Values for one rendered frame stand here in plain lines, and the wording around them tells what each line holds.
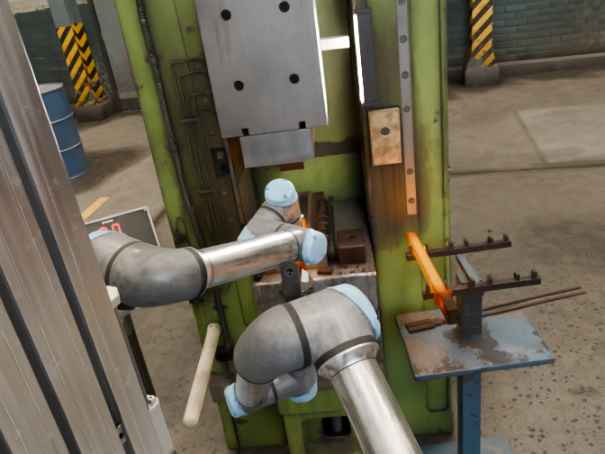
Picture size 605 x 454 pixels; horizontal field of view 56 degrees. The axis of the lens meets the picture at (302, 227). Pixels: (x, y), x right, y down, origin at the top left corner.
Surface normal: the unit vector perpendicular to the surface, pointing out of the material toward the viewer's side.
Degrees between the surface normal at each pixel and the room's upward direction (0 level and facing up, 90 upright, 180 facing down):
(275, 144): 90
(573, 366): 0
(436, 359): 0
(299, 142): 90
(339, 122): 90
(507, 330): 0
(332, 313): 36
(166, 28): 90
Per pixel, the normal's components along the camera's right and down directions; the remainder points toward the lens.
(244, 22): -0.03, 0.45
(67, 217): 0.90, 0.07
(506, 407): -0.13, -0.89
